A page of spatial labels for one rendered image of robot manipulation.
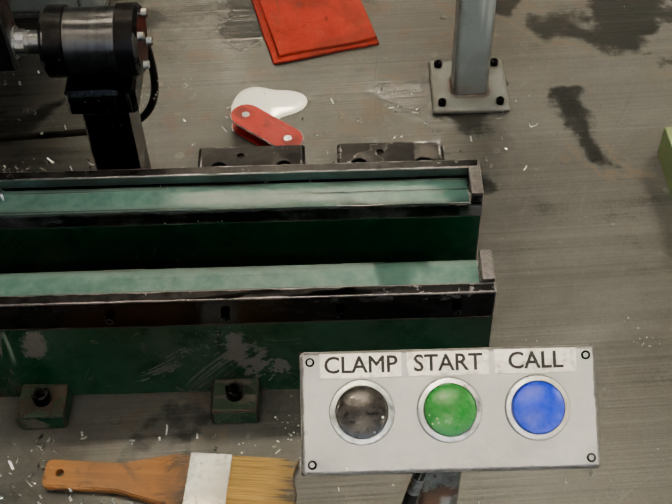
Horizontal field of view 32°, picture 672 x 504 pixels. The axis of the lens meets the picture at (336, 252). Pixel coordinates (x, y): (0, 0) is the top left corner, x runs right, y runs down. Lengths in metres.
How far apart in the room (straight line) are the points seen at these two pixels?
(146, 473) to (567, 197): 0.48
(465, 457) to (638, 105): 0.65
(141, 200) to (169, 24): 0.40
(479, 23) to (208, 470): 0.51
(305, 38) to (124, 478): 0.55
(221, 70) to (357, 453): 0.68
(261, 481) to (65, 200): 0.29
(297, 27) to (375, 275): 0.46
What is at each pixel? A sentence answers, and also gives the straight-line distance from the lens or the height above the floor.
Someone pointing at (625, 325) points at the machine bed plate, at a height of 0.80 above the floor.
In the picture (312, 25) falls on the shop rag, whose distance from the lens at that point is 1.30.
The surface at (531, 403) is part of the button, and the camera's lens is 0.67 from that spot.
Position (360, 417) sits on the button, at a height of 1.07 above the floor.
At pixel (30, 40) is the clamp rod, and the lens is 0.99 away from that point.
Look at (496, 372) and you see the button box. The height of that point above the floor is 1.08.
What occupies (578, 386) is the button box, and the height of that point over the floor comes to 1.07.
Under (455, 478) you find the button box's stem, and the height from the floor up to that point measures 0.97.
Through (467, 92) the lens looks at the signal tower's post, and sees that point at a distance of 1.22.
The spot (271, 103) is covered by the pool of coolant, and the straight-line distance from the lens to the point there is 1.22.
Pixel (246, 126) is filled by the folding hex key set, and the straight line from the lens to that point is 1.18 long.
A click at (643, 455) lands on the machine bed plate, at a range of 0.98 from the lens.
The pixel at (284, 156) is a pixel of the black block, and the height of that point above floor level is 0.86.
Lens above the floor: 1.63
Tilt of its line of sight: 50 degrees down
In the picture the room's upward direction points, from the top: 2 degrees counter-clockwise
